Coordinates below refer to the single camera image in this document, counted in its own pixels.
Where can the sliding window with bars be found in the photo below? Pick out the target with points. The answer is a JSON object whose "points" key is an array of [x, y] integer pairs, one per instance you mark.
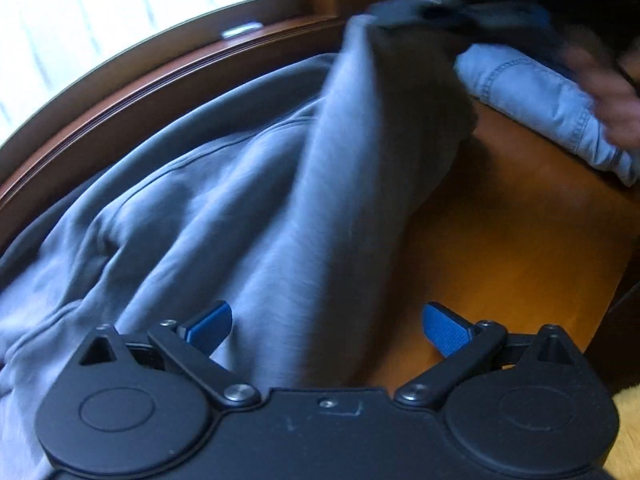
{"points": [[100, 35]]}

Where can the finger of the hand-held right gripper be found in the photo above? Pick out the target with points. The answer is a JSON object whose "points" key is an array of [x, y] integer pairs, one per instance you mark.
{"points": [[405, 10]]}

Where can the light blue jeans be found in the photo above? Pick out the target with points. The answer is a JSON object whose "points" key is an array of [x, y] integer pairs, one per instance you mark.
{"points": [[540, 100]]}

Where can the dark wooden window sill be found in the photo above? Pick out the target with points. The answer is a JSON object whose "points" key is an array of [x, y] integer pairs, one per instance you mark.
{"points": [[125, 105]]}

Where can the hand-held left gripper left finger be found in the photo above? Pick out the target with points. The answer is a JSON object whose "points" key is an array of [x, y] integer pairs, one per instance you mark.
{"points": [[212, 325]]}

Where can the person's right hand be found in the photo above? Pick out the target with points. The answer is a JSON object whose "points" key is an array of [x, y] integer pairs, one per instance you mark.
{"points": [[617, 100]]}

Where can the grey sweatshirt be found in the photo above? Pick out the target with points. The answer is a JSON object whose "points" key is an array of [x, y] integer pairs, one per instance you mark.
{"points": [[250, 185]]}

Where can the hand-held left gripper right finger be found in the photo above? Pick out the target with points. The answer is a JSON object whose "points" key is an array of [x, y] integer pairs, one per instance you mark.
{"points": [[442, 329]]}

